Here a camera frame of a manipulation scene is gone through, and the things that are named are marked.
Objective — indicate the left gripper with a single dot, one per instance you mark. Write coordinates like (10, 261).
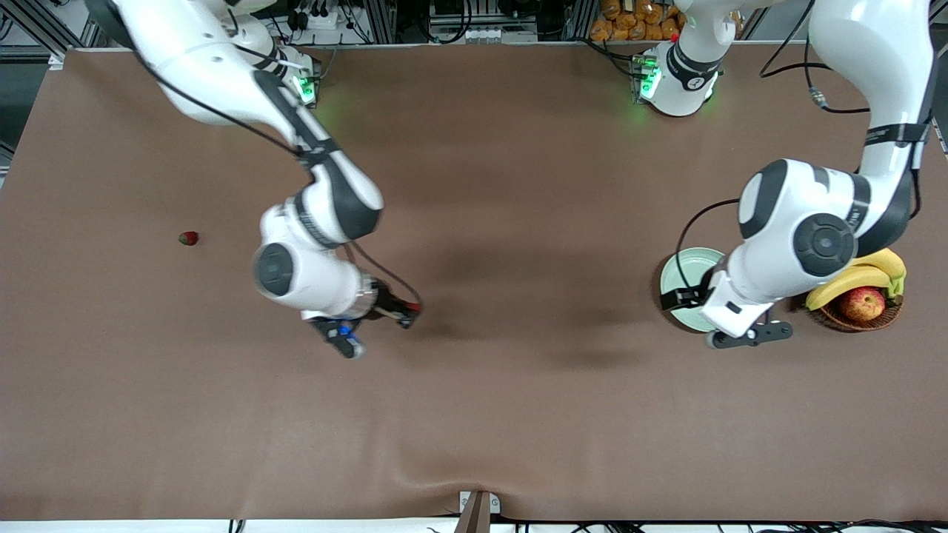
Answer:
(680, 298)

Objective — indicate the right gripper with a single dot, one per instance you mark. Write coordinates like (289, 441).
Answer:
(383, 302)

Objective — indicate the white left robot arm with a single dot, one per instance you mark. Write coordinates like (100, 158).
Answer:
(874, 44)

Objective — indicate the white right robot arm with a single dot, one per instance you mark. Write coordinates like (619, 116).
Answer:
(207, 74)

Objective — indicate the light green round plate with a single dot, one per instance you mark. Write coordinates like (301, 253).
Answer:
(703, 259)

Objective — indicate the brown table mat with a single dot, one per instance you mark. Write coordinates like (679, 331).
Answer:
(518, 407)

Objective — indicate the yellow banana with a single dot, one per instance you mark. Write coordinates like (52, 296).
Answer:
(885, 260)
(852, 281)

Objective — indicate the red yellow apple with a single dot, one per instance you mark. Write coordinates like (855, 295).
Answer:
(861, 304)

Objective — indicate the brown wicker basket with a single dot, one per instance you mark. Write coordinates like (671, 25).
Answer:
(892, 317)

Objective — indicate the pile of brown bread rolls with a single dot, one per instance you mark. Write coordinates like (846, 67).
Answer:
(633, 22)

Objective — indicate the white terminal block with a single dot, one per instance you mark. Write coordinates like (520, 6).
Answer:
(481, 34)

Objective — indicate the white power strip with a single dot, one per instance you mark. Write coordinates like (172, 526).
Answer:
(318, 16)

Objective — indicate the metal table edge bracket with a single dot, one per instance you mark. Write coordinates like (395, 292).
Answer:
(478, 507)

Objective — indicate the aluminium frame post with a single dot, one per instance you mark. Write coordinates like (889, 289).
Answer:
(381, 21)
(580, 18)

